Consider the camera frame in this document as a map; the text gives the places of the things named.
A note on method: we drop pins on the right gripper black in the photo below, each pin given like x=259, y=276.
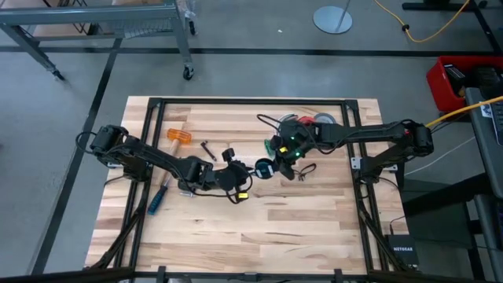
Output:
x=292, y=145

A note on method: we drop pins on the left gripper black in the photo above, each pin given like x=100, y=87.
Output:
x=232, y=177

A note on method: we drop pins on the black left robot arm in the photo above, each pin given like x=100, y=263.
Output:
x=157, y=159

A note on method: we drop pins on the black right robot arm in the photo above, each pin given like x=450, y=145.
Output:
x=365, y=131

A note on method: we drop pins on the grey pouch with green trim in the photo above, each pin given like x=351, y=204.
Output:
x=268, y=148

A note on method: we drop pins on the black-framed safety glasses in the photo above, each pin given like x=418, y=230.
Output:
x=306, y=173

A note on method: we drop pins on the red tape dispenser with roll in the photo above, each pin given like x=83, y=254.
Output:
x=304, y=119

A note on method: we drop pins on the small black hex tool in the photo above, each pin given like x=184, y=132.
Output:
x=208, y=151

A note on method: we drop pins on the orange-head wooden mallet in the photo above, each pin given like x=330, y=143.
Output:
x=178, y=135

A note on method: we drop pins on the round metal stand base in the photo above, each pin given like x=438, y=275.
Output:
x=332, y=20

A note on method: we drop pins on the red plastic bin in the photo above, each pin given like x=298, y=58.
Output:
x=436, y=84

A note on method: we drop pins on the black box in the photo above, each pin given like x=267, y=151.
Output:
x=455, y=78

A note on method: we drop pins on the grey desk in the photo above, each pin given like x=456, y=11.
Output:
x=485, y=149

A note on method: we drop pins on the metal rolling cart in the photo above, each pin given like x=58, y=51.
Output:
x=90, y=15

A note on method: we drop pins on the grey duct tape roll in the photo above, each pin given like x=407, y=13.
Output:
x=325, y=117

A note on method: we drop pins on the black aluminium table frame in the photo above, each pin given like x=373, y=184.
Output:
x=251, y=101

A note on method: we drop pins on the black Netgear switch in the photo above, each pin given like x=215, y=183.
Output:
x=402, y=249

